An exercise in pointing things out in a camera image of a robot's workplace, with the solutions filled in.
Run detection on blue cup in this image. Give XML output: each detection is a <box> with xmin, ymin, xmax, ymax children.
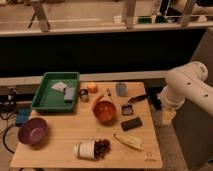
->
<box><xmin>116</xmin><ymin>82</ymin><xmax>127</xmax><ymax>97</ymax></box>

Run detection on green plastic tray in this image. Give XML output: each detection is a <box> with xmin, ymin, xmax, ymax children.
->
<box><xmin>32</xmin><ymin>72</ymin><xmax>79</xmax><ymax>113</ymax></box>

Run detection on black eraser block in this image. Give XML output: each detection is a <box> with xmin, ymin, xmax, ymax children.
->
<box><xmin>121</xmin><ymin>117</ymin><xmax>142</xmax><ymax>131</ymax></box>

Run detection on dark grape bunch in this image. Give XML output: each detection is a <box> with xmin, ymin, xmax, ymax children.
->
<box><xmin>94</xmin><ymin>139</ymin><xmax>111</xmax><ymax>159</ymax></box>

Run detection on grey sponge block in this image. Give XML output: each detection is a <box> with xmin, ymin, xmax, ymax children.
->
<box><xmin>64</xmin><ymin>87</ymin><xmax>74</xmax><ymax>102</ymax></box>

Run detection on blue box beside table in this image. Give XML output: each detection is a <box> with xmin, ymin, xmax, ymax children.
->
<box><xmin>15</xmin><ymin>108</ymin><xmax>31</xmax><ymax>126</ymax></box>

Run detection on white cup on side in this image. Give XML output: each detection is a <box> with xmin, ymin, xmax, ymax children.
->
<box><xmin>73</xmin><ymin>141</ymin><xmax>95</xmax><ymax>159</ymax></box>

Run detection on black marker pen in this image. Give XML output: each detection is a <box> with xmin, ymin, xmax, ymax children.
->
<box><xmin>128</xmin><ymin>94</ymin><xmax>147</xmax><ymax>103</ymax></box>

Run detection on orange fruit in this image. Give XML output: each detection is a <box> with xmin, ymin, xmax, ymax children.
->
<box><xmin>87</xmin><ymin>82</ymin><xmax>98</xmax><ymax>93</ymax></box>

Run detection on orange bowl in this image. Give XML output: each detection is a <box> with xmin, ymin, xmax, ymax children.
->
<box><xmin>93</xmin><ymin>101</ymin><xmax>116</xmax><ymax>123</ymax></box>

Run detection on purple bowl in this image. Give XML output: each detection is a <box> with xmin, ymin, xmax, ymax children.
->
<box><xmin>18</xmin><ymin>118</ymin><xmax>48</xmax><ymax>145</ymax></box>

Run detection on white cloth piece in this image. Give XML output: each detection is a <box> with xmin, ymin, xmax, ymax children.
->
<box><xmin>52</xmin><ymin>81</ymin><xmax>67</xmax><ymax>92</ymax></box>

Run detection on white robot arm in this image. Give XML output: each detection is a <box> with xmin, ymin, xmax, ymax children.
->
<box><xmin>158</xmin><ymin>61</ymin><xmax>213</xmax><ymax>125</ymax></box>

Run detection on black cables on floor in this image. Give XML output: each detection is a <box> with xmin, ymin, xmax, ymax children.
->
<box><xmin>0</xmin><ymin>99</ymin><xmax>21</xmax><ymax>154</ymax></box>

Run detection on small black clip box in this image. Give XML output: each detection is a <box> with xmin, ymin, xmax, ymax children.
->
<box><xmin>121</xmin><ymin>104</ymin><xmax>133</xmax><ymax>115</ymax></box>

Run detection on small metal can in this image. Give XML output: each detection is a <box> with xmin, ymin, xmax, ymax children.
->
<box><xmin>79</xmin><ymin>89</ymin><xmax>89</xmax><ymax>102</ymax></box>

